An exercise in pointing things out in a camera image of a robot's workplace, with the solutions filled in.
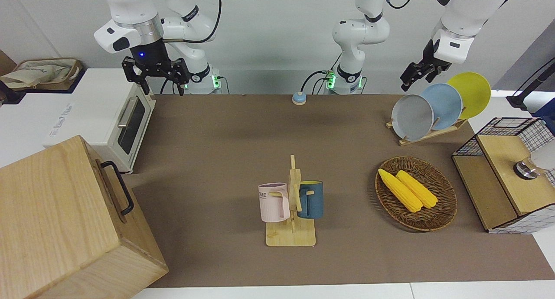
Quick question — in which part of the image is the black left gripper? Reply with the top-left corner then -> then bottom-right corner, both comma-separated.
400,39 -> 452,93

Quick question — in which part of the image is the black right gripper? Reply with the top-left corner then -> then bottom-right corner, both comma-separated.
121,38 -> 190,96

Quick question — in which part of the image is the light wooden drawer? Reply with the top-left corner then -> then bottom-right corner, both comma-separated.
82,138 -> 139,225

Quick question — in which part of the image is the light wooden drawer cabinet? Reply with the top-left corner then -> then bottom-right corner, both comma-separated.
0,135 -> 170,299

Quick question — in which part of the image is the light blue plate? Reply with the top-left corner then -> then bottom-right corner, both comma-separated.
420,83 -> 463,131

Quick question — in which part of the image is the grey plate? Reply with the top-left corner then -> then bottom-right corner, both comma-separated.
391,94 -> 434,142

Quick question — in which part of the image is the wooden plate rack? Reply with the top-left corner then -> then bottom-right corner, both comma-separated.
386,117 -> 469,146

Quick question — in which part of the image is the yellow plate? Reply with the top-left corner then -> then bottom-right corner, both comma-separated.
447,72 -> 492,120

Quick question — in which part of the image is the white toaster oven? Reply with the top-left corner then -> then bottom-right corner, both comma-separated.
42,68 -> 157,175

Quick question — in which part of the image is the short yellow corn cob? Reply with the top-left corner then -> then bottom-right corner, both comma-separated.
395,170 -> 438,209

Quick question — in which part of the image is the long yellow corn cob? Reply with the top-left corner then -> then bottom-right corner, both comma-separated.
378,168 -> 424,213

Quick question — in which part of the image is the beige bag tray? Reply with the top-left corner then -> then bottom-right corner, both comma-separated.
0,61 -> 77,90

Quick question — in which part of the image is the blue box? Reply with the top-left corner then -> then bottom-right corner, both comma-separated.
534,97 -> 555,133

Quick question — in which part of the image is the brown wicker basket tray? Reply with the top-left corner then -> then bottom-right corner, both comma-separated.
375,156 -> 458,232

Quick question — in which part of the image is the brown cardboard box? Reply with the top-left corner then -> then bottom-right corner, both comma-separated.
0,50 -> 16,76

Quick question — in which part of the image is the dark blue mug yellow inside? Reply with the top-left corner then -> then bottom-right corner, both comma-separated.
297,180 -> 324,219

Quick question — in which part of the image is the pink ribbed mug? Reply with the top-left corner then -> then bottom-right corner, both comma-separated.
258,183 -> 291,223

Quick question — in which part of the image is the wooden mug tree stand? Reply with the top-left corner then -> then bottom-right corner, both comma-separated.
265,155 -> 317,247

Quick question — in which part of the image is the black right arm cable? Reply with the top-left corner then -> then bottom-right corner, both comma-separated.
165,0 -> 222,44

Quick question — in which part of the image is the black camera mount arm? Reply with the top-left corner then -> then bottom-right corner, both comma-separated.
506,60 -> 555,109

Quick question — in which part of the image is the grid wire shelf wooden board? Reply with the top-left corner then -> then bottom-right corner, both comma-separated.
452,117 -> 555,234

